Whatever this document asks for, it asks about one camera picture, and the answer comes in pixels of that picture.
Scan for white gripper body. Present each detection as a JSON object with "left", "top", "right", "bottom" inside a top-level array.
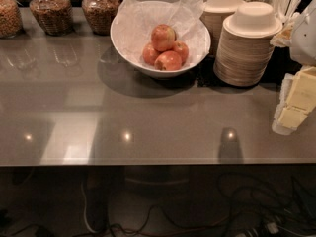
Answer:
[{"left": 289, "top": 0, "right": 316, "bottom": 66}]

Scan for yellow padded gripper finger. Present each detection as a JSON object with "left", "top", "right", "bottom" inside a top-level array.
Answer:
[{"left": 279, "top": 66, "right": 316, "bottom": 129}]

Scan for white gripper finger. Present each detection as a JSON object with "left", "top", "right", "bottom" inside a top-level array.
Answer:
[{"left": 272, "top": 73, "right": 293, "bottom": 135}]

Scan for red apple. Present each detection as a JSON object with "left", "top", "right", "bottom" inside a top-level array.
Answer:
[
  {"left": 142, "top": 42, "right": 160, "bottom": 65},
  {"left": 151, "top": 24, "right": 176, "bottom": 52},
  {"left": 154, "top": 50, "right": 182, "bottom": 71},
  {"left": 172, "top": 40, "right": 189, "bottom": 64}
]

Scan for white ceramic bowl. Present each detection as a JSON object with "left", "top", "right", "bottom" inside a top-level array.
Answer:
[{"left": 110, "top": 0, "right": 212, "bottom": 80}]

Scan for front stack of paper bowls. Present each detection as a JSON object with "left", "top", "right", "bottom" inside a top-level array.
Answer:
[{"left": 213, "top": 2, "right": 282, "bottom": 87}]

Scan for stack of paper bowls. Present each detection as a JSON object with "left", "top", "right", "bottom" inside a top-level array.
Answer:
[
  {"left": 201, "top": 0, "right": 243, "bottom": 55},
  {"left": 213, "top": 2, "right": 282, "bottom": 87}
]

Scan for rear stack of paper bowls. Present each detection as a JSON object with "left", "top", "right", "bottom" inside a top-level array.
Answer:
[{"left": 201, "top": 0, "right": 243, "bottom": 55}]

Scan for white crumpled paper liner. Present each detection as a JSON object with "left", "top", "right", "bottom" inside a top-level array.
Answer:
[{"left": 113, "top": 0, "right": 209, "bottom": 65}]

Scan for right glass jar with cereal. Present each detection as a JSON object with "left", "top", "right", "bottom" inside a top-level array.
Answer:
[{"left": 81, "top": 0, "right": 120, "bottom": 36}]

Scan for glass jar with cereal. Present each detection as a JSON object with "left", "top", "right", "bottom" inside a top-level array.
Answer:
[
  {"left": 81, "top": 0, "right": 120, "bottom": 36},
  {"left": 0, "top": 0, "right": 23, "bottom": 39},
  {"left": 29, "top": 0, "right": 73, "bottom": 36}
]

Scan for middle glass jar with cereal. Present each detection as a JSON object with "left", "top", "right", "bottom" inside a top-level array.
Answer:
[{"left": 29, "top": 0, "right": 73, "bottom": 36}]

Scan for left glass jar with cereal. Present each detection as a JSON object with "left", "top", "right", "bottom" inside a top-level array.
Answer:
[{"left": 0, "top": 0, "right": 23, "bottom": 39}]

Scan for black cables on floor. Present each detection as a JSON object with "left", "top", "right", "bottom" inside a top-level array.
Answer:
[{"left": 72, "top": 173, "right": 316, "bottom": 237}]

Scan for white cable under table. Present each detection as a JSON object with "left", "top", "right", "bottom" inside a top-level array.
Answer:
[{"left": 80, "top": 181, "right": 100, "bottom": 234}]

